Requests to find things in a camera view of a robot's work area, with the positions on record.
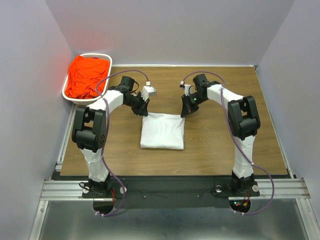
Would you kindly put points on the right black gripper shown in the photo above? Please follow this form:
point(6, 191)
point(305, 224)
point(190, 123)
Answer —
point(187, 108)

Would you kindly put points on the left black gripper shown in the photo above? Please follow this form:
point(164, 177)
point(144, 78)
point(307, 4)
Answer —
point(142, 110)

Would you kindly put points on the white t shirt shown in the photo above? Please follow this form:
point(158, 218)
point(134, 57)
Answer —
point(162, 131)

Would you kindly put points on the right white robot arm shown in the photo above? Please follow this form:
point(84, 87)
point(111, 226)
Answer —
point(242, 119)

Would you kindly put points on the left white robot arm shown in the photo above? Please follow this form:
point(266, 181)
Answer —
point(90, 130)

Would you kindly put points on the orange t shirt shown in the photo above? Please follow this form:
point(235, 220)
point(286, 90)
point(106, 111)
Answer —
point(84, 75)

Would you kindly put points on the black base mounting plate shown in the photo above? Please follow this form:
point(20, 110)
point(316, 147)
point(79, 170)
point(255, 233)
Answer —
point(169, 192)

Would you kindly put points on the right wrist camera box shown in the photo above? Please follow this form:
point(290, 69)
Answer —
point(187, 88)

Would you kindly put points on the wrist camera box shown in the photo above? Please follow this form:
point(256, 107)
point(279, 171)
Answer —
point(187, 88)
point(148, 91)

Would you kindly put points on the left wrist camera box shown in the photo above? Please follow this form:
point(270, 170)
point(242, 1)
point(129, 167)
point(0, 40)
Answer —
point(148, 91)

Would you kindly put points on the aluminium frame rail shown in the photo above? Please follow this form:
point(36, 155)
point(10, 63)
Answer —
point(56, 190)

